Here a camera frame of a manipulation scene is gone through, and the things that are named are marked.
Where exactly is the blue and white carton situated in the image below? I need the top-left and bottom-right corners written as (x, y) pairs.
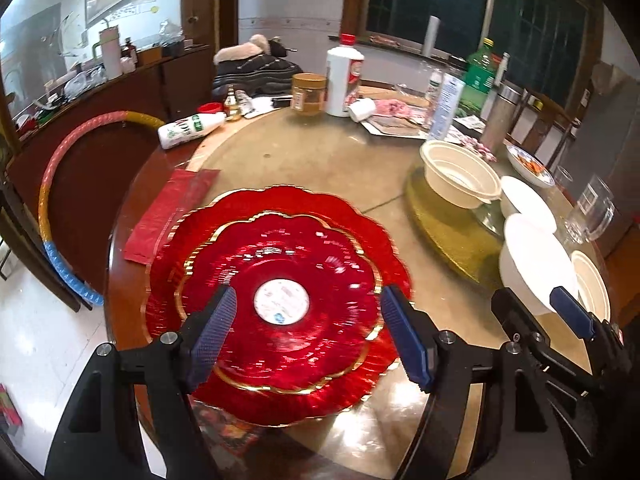
top-left (427, 74), bottom-right (466, 141)

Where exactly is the blue patterned dish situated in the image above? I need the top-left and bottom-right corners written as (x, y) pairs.
top-left (506, 144), bottom-right (556, 188)

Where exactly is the white liquor bottle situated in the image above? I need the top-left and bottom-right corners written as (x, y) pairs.
top-left (325, 33), bottom-right (365, 118)

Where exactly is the small glass bottle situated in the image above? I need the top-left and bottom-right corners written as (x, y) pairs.
top-left (223, 85), bottom-right (241, 122)

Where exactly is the pink food packet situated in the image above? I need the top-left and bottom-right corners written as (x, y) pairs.
top-left (375, 99), bottom-right (426, 118)

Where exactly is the clear plastic bag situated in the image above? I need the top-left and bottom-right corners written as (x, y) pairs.
top-left (62, 67), bottom-right (108, 98)

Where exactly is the peanut butter jar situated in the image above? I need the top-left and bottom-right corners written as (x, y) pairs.
top-left (291, 73), bottom-right (328, 117)

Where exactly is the white flask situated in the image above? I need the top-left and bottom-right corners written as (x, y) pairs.
top-left (99, 26), bottom-right (123, 81)

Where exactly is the small white cup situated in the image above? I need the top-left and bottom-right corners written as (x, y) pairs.
top-left (347, 98), bottom-right (377, 123)

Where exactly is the golden round board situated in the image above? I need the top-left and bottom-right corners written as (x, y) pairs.
top-left (404, 165), bottom-right (506, 291)

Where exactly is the grey metal cabinet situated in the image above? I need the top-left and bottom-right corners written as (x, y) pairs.
top-left (582, 75), bottom-right (640, 256)

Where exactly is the flat grey tray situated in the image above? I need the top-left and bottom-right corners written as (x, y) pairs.
top-left (360, 112), bottom-right (426, 136)

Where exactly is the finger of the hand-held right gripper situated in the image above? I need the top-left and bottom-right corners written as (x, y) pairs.
top-left (491, 287), bottom-right (602, 412)
top-left (549, 285), bottom-right (624, 347)

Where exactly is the glass mug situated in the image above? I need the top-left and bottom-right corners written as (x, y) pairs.
top-left (565, 175), bottom-right (616, 246)

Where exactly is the colourful box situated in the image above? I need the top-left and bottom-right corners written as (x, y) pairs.
top-left (0, 385), bottom-right (23, 436)

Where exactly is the wooden chair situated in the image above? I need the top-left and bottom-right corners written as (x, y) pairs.
top-left (505, 87), bottom-right (581, 171)

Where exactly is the white milk bottle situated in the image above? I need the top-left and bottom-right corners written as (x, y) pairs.
top-left (157, 110), bottom-right (228, 150)

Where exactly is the wooden sideboard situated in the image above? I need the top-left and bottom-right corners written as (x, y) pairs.
top-left (0, 42), bottom-right (213, 201)

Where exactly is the multicoloured hula hoop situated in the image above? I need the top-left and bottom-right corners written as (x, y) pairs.
top-left (37, 110), bottom-right (166, 308)

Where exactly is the brown paper bag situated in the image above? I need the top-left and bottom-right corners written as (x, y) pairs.
top-left (592, 60), bottom-right (631, 91)

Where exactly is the red plastic bag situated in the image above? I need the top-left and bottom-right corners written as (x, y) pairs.
top-left (122, 167), bottom-right (221, 266)

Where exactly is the pile of pink candies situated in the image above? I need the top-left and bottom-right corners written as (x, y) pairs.
top-left (460, 137), bottom-right (496, 161)

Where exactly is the green plastic bottle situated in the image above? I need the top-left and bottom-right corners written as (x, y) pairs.
top-left (460, 37), bottom-right (503, 111)

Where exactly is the steel thermos flask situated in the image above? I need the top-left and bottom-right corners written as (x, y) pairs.
top-left (480, 84), bottom-right (523, 153)

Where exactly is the large cream disposable bowl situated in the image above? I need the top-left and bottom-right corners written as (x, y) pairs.
top-left (419, 140), bottom-right (502, 209)

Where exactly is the printed red paper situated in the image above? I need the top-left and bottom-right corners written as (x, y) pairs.
top-left (190, 400), bottom-right (261, 456)

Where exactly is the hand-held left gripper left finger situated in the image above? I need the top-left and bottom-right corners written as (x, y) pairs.
top-left (45, 285), bottom-right (238, 480)

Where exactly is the black fur-lined boot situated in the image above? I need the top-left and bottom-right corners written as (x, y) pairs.
top-left (212, 34), bottom-right (303, 103)
top-left (267, 35), bottom-right (298, 58)

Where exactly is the white paper roll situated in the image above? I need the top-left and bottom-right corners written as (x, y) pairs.
top-left (422, 15), bottom-right (441, 56)

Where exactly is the white foam bowl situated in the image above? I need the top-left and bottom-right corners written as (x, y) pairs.
top-left (500, 175), bottom-right (557, 235)
top-left (499, 213), bottom-right (581, 317)

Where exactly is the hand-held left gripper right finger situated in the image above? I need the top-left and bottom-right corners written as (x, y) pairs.
top-left (380, 284), bottom-right (557, 480)

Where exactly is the large red scalloped plate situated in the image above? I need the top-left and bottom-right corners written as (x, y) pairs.
top-left (142, 185), bottom-right (416, 428)

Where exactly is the small cream disposable bowl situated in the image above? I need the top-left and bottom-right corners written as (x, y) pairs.
top-left (570, 250), bottom-right (612, 323)

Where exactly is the clear water bottle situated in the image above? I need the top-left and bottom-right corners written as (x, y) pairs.
top-left (424, 67), bottom-right (446, 111)

